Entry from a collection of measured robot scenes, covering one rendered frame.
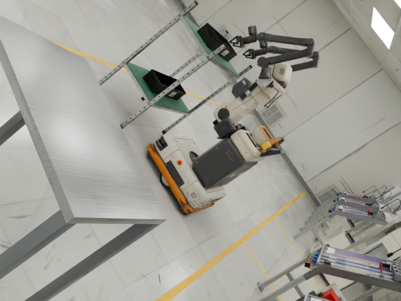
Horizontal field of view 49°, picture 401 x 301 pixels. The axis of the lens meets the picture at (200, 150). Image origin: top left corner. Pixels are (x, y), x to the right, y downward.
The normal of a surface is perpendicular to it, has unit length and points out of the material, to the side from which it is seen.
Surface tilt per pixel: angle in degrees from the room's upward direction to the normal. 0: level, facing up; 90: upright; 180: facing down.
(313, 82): 90
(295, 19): 90
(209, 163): 90
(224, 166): 90
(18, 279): 0
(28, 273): 0
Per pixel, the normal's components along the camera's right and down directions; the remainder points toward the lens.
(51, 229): -0.42, -0.15
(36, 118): 0.78, -0.56
